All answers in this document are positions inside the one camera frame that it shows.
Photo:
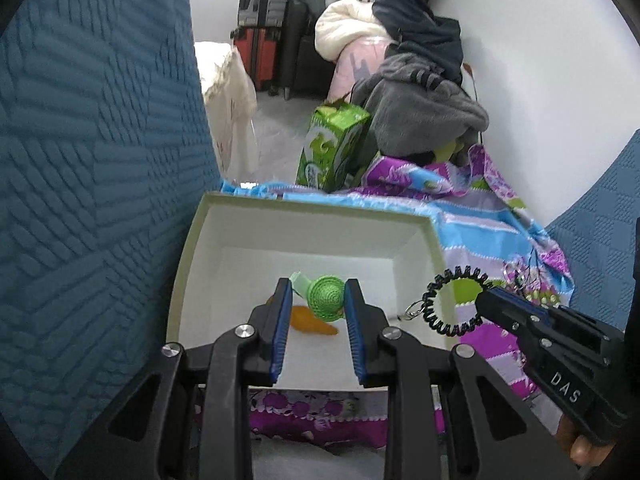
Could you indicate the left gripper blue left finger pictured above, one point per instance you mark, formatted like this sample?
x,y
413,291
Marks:
x,y
281,304

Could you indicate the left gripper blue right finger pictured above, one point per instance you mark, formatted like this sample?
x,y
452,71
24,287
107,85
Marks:
x,y
353,303

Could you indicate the orange gourd pendant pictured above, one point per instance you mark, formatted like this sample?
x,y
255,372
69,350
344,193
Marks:
x,y
304,321

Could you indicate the pale green cardboard box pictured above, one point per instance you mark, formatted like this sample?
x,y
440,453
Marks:
x,y
239,247

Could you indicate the person's right hand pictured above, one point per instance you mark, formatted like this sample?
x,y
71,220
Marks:
x,y
580,449

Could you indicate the right blue textured cushion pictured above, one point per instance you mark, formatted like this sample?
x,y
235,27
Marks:
x,y
598,237

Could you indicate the blue textured cushion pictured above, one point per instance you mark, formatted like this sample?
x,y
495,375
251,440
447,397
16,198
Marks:
x,y
598,237
105,154

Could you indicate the colourful striped floral cloth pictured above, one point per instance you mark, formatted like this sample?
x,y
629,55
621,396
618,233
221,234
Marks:
x,y
480,224

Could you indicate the green cardboard carton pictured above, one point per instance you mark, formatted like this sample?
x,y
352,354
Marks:
x,y
334,131

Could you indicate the grey fleece garment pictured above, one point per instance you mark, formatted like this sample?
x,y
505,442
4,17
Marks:
x,y
413,109

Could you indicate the cream lace covered stool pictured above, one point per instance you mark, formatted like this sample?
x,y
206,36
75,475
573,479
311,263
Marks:
x,y
230,102

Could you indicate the left blue textured cushion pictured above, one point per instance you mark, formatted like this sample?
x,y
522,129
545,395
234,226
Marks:
x,y
105,154

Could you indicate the black armchair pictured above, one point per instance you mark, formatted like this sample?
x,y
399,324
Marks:
x,y
301,69

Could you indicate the pink printed garment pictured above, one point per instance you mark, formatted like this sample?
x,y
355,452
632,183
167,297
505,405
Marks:
x,y
358,61

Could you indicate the red suitcase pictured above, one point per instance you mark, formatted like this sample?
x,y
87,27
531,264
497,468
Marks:
x,y
258,47

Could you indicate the dark navy hoodie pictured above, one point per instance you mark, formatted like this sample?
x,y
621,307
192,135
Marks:
x,y
415,29

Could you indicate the cream white blanket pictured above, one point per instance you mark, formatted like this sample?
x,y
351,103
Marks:
x,y
343,22

